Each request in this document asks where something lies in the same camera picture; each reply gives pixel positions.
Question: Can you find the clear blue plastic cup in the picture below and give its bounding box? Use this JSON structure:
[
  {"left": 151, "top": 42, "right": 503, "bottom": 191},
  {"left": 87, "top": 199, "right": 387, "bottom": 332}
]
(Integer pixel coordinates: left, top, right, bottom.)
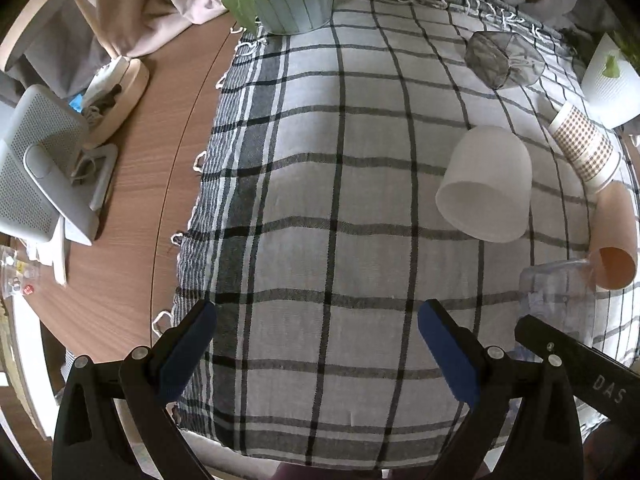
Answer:
[{"left": 518, "top": 259, "right": 596, "bottom": 325}]

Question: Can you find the pink plastic cup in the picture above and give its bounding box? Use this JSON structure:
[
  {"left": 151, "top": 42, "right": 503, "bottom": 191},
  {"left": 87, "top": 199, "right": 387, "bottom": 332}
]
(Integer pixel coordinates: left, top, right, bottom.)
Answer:
[{"left": 589, "top": 181, "right": 638, "bottom": 290}]

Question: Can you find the clear plastic cup with label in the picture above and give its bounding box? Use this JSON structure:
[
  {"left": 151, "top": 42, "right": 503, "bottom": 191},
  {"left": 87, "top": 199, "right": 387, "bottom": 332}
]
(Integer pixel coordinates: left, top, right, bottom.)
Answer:
[{"left": 1, "top": 246, "right": 40, "bottom": 299}]

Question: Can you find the white frosted cup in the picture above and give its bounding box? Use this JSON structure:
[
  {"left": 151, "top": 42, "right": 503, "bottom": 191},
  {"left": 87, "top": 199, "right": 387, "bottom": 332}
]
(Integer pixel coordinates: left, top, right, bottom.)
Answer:
[{"left": 435, "top": 126, "right": 533, "bottom": 243}]

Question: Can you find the patterned paper cup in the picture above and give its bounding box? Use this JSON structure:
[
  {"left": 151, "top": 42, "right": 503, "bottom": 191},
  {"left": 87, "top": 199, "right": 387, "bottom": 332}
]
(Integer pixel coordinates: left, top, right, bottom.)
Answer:
[{"left": 549, "top": 102, "right": 622, "bottom": 193}]

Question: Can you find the white desk fan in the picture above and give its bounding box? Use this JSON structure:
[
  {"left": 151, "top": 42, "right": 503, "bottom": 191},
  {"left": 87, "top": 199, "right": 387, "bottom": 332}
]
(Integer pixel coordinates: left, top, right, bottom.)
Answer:
[{"left": 1, "top": 84, "right": 118, "bottom": 286}]

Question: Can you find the grey plaid tablecloth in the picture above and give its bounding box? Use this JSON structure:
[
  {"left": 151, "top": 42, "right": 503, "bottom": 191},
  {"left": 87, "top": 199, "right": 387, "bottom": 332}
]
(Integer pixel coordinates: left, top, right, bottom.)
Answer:
[{"left": 174, "top": 0, "right": 596, "bottom": 470}]

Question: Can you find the white pot green plant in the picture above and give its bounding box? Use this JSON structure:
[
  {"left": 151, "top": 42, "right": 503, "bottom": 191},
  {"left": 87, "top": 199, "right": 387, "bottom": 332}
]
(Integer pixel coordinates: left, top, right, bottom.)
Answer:
[{"left": 565, "top": 32, "right": 639, "bottom": 130}]

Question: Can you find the round wooden tray stand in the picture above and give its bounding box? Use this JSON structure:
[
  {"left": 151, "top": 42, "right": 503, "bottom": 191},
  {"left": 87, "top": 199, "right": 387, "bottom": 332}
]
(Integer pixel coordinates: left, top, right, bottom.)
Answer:
[{"left": 1, "top": 0, "right": 149, "bottom": 148}]

